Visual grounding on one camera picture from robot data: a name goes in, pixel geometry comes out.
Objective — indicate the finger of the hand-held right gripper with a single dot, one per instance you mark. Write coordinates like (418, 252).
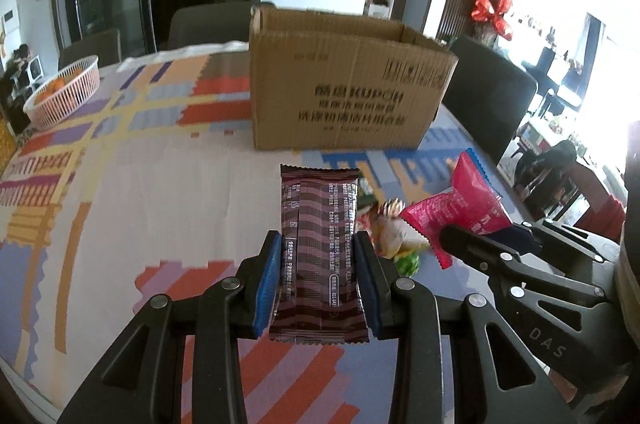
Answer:
(527, 238)
(480, 251)

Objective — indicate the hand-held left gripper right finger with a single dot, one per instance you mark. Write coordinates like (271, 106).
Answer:
(367, 289)

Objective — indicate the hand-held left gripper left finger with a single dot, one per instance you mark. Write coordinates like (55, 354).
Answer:
(267, 284)

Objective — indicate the pink snack packet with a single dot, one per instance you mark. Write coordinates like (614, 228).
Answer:
(457, 209)

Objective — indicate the brown striped snack packet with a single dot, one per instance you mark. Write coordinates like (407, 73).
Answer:
(320, 249)

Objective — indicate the cardboard box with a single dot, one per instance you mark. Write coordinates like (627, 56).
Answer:
(345, 88)

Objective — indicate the green wrapped candy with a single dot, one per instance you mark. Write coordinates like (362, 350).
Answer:
(407, 264)

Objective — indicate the colourful wrapped snack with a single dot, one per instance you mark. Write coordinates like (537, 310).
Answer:
(395, 229)

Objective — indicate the red cloth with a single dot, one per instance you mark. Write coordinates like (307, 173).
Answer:
(602, 209)

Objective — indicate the dark dining chair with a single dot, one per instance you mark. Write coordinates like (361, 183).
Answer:
(495, 98)
(90, 48)
(210, 23)

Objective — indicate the printed colourful tablecloth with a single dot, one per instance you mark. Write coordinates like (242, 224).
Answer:
(150, 184)

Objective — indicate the red balloon bow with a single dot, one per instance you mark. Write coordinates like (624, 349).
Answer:
(492, 16)

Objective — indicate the white basket with oranges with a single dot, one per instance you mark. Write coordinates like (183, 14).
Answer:
(70, 96)

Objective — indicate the pile of oranges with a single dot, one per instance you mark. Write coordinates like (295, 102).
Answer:
(57, 86)

